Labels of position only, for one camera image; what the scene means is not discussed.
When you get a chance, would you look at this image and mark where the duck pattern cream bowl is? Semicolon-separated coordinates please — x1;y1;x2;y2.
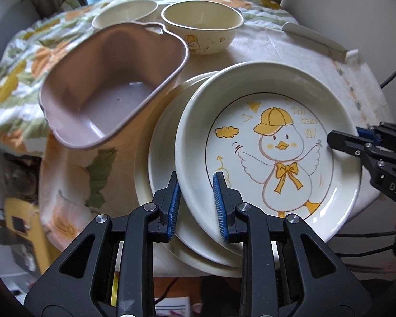
161;0;244;55

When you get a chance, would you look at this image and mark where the duck pattern deep plate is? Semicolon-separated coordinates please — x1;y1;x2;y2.
175;62;361;245

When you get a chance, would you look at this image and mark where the plain white dinner plate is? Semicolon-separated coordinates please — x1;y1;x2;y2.
148;72;242;270

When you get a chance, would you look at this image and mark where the mauve plastic basin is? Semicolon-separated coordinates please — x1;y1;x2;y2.
39;22;189;150

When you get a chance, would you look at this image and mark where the floral green striped duvet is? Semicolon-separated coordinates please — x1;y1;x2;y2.
0;0;296;157

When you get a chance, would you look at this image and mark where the white tray edge bar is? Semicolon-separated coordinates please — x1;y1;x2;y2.
282;22;348;61

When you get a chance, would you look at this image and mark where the cream floral tablecloth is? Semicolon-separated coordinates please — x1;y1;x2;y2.
39;26;392;250

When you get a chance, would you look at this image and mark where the yellow bedside stool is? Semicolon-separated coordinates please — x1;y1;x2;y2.
4;198;52;274

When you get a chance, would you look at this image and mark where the small cream bowl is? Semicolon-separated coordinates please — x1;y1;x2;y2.
91;0;158;31

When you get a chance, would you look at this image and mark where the cream bottom plate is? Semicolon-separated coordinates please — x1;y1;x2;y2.
134;106;242;278

